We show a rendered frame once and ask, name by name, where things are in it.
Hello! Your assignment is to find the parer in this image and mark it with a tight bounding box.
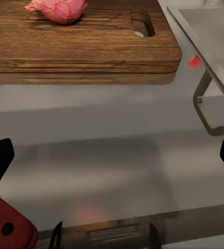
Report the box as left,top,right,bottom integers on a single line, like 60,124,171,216
0,198,34,249

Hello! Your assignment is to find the cutting board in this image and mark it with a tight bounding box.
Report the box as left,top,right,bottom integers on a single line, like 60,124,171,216
0,0,183,73

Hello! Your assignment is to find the vidalia onion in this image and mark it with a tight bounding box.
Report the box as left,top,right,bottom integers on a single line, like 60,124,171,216
24,0,87,26

